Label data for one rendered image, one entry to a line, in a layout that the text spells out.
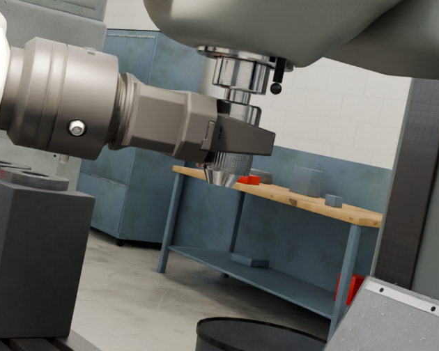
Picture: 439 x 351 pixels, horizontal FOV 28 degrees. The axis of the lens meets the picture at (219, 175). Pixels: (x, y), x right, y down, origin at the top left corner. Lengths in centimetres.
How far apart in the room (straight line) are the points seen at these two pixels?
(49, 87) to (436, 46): 32
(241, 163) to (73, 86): 16
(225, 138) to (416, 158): 42
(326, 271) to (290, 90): 159
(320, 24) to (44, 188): 52
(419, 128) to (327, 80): 598
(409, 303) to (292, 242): 603
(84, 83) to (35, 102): 4
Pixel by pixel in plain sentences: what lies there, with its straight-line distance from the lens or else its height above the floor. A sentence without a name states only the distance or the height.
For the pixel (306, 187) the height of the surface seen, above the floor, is 94.
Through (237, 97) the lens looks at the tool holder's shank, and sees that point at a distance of 74.
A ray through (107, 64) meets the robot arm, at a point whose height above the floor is 128.
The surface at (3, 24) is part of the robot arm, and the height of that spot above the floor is 129.
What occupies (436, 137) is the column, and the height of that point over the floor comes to 128.
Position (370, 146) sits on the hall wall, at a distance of 659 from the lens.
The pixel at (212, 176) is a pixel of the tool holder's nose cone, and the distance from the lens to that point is 74.
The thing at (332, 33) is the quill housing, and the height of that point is 134.
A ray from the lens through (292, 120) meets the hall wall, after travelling 730.
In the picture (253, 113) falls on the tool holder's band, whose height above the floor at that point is 126.
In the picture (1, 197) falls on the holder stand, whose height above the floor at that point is 111.
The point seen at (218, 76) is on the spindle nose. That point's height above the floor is 129.
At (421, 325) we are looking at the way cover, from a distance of 104.
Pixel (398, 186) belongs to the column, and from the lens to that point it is 110.
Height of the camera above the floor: 124
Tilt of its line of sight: 3 degrees down
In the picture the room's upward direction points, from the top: 11 degrees clockwise
